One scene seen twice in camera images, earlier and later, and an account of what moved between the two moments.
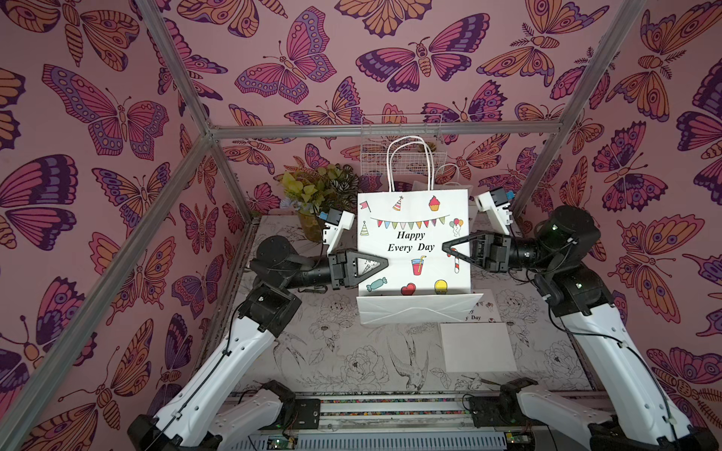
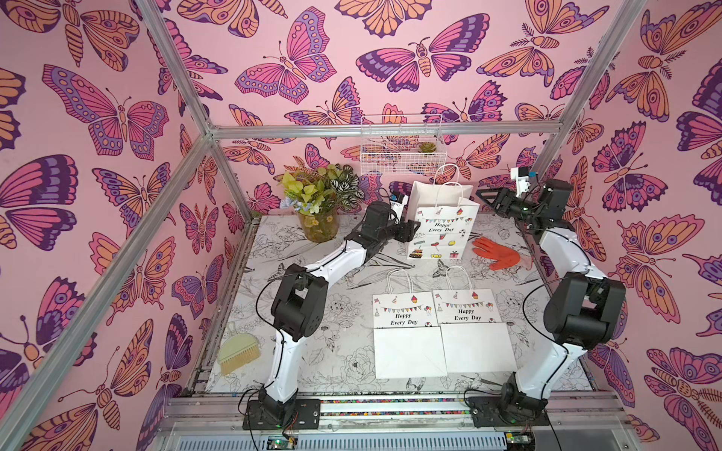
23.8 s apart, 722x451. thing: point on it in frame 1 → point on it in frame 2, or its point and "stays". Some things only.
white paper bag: x=407 y=225 → x=408 y=339
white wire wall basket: x=409 y=159 stays
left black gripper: x=341 y=263 → x=405 y=234
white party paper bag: x=481 y=342 stays
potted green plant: x=317 y=191 stays
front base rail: x=396 y=422 stays
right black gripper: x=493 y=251 → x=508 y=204
